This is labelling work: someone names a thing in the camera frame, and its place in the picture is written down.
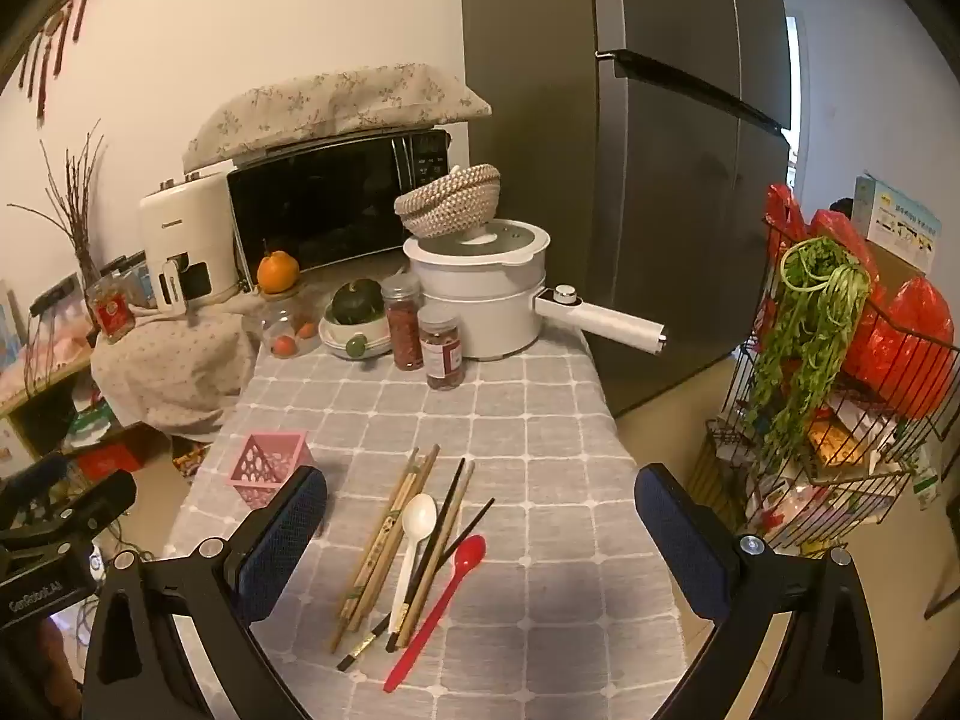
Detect brown wooden chopstick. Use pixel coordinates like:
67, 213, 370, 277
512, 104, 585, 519
395, 459, 476, 650

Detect floral draped cloth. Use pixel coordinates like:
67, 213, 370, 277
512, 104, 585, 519
90, 289, 263, 443

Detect blue labelled container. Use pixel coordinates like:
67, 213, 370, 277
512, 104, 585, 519
112, 251, 151, 301

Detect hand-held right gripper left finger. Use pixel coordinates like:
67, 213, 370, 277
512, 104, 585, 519
79, 465, 329, 720

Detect orange fruit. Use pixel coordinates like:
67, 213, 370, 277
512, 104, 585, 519
256, 249, 301, 293

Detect white air fryer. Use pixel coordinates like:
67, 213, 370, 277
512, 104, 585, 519
137, 171, 241, 314

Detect red plastic spoon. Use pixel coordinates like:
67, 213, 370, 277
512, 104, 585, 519
382, 535, 487, 693

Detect grey checked tablecloth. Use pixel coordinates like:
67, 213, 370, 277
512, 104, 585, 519
161, 326, 702, 720

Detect red tassel wall ornament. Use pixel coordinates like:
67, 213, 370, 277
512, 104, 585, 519
19, 0, 98, 121

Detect green leafy vegetables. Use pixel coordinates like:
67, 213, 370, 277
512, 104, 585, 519
750, 236, 872, 477

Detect woven basket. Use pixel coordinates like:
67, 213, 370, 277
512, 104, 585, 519
394, 163, 502, 239

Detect red plastic bag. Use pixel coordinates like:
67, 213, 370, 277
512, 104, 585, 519
765, 184, 807, 241
810, 208, 878, 278
847, 277, 957, 421

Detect grey refrigerator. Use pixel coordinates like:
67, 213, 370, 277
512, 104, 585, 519
459, 0, 797, 417

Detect printed cardboard box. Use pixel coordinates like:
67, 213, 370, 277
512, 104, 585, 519
851, 175, 942, 293

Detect white electric pot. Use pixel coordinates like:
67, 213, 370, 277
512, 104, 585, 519
403, 219, 667, 361

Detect floral microwave cover cloth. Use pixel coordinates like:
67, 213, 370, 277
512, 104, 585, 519
182, 62, 492, 175

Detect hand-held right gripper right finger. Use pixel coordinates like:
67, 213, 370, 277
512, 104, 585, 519
634, 463, 880, 720

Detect orange cardboard box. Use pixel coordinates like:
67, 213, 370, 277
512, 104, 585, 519
75, 442, 143, 481

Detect pink storage box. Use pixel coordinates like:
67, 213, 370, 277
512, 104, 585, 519
34, 307, 98, 368

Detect glass vase with red label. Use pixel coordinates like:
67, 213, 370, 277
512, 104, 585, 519
86, 274, 136, 342

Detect pink utensil holder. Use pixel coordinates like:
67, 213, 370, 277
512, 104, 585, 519
230, 431, 314, 511

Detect dried branches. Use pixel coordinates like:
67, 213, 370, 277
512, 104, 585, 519
7, 120, 106, 278

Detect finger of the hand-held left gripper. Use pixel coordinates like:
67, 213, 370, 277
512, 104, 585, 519
43, 469, 138, 542
0, 454, 73, 515

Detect white green packet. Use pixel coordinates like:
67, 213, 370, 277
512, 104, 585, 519
911, 457, 942, 511

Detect black wire rack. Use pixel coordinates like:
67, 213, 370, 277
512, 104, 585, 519
686, 214, 960, 556

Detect black rectangular object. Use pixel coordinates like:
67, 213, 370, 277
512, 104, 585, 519
30, 274, 83, 316

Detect short spice jar red label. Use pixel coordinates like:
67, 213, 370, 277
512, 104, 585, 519
418, 306, 466, 392

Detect black microwave oven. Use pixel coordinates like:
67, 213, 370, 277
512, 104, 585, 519
225, 127, 451, 275

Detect tall spice jar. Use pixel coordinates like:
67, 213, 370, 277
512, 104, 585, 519
381, 274, 425, 372

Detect orange packet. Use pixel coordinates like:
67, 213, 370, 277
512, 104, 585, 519
806, 420, 863, 470

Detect clear glass jar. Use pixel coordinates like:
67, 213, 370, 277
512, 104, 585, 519
259, 289, 320, 357

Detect green pumpkin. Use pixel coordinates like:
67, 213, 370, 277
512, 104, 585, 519
330, 279, 387, 325

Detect white dish with green knob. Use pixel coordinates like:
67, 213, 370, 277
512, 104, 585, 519
319, 311, 395, 359

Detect white plastic spoon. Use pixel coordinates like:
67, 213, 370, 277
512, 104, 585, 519
388, 493, 438, 638

